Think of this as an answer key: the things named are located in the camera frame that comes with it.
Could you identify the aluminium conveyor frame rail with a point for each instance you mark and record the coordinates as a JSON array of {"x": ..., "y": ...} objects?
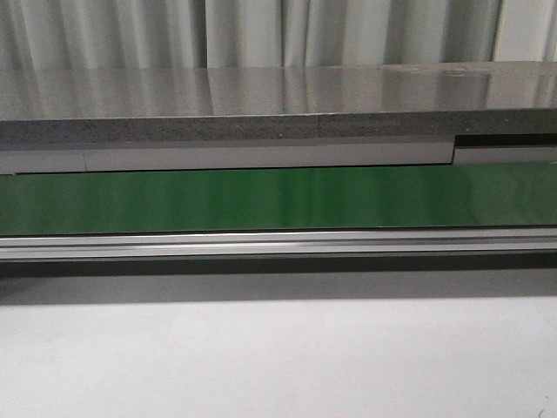
[{"x": 273, "y": 243}]

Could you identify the white curtain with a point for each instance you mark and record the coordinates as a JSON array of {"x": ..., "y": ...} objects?
[{"x": 42, "y": 35}]

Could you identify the grey stone countertop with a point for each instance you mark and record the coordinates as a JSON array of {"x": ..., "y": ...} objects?
[{"x": 115, "y": 107}]

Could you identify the green conveyor belt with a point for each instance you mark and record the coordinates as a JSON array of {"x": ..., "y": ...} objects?
[{"x": 272, "y": 199}]

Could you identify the grey cabinet front panel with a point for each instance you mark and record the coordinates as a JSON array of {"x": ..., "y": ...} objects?
[{"x": 262, "y": 153}]

